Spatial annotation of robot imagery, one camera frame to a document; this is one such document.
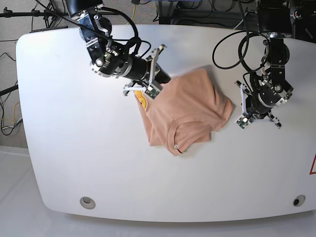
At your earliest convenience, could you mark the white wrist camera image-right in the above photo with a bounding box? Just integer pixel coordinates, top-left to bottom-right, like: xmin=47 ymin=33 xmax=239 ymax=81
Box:
xmin=235 ymin=115 xmax=253 ymax=130

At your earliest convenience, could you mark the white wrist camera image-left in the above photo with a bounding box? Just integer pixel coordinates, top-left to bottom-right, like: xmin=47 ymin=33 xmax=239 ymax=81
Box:
xmin=144 ymin=85 xmax=163 ymax=100

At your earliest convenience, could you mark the black cable on arm image-right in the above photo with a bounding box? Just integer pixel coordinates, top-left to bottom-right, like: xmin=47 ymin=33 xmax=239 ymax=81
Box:
xmin=212 ymin=0 xmax=270 ymax=72

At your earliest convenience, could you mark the black tripod stand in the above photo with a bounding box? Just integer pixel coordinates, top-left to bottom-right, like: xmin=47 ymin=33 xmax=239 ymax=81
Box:
xmin=0 ymin=8 xmax=68 ymax=18

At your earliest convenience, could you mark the grey robot base frame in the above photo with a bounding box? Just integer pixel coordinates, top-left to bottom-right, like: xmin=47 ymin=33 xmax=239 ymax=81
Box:
xmin=155 ymin=0 xmax=212 ymax=25

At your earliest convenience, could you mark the silver left table grommet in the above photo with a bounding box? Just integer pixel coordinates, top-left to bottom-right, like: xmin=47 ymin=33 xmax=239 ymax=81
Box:
xmin=79 ymin=197 xmax=96 ymax=210

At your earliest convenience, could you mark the yellow cable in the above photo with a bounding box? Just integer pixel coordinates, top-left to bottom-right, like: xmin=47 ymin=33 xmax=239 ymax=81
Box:
xmin=126 ymin=4 xmax=137 ymax=26
xmin=1 ymin=101 xmax=23 ymax=125

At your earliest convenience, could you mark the yellow cable at top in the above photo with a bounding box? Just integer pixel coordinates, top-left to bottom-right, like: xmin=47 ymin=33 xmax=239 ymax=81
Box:
xmin=126 ymin=4 xmax=137 ymax=26

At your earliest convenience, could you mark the peach pink T-shirt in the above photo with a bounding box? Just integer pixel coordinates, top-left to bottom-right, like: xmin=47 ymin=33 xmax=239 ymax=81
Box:
xmin=134 ymin=69 xmax=233 ymax=156

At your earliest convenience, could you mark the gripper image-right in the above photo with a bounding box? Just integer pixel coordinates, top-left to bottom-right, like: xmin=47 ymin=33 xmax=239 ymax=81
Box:
xmin=235 ymin=80 xmax=282 ymax=128

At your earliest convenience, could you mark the dark right table grommet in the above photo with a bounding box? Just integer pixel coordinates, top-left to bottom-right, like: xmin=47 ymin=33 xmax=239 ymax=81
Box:
xmin=293 ymin=195 xmax=306 ymax=207

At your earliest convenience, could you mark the yellow cable at left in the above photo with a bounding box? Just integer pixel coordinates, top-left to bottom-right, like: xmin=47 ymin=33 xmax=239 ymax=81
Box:
xmin=1 ymin=101 xmax=23 ymax=125

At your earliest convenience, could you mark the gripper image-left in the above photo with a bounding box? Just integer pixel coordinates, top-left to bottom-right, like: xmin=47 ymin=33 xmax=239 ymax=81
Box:
xmin=122 ymin=44 xmax=171 ymax=96

